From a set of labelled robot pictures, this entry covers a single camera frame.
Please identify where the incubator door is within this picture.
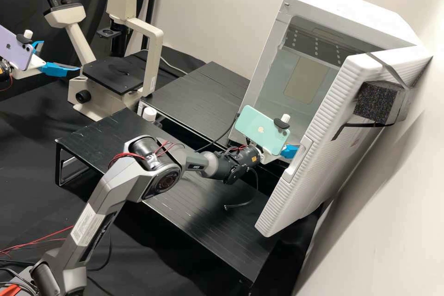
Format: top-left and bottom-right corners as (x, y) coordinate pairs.
(255, 45), (434, 238)

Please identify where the right wrist camera phone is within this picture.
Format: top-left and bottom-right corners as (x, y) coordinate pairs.
(235, 104), (292, 157)

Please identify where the wrist camera phone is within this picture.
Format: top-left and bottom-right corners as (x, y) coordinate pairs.
(235, 104), (292, 157)
(0, 25), (36, 72)

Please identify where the red wire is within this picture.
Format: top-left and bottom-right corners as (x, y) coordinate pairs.
(0, 225), (75, 259)

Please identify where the black cable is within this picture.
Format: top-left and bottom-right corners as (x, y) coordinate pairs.
(223, 167), (261, 212)
(194, 111), (242, 153)

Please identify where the black platform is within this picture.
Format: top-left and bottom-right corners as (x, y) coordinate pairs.
(138, 61), (251, 146)
(55, 108), (290, 284)

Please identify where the white cable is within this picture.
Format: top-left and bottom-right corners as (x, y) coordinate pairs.
(161, 55), (191, 74)

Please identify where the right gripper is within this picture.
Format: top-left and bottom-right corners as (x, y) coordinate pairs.
(258, 145), (300, 165)

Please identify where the white incubator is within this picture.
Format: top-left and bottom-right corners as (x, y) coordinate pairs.
(237, 0), (423, 148)

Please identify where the cream microscope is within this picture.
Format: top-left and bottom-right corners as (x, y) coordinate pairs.
(43, 0), (164, 120)

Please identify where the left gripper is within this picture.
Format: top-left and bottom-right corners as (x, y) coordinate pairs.
(13, 40), (81, 80)

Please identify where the left wrist camera phone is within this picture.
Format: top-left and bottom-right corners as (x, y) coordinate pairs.
(0, 25), (36, 72)

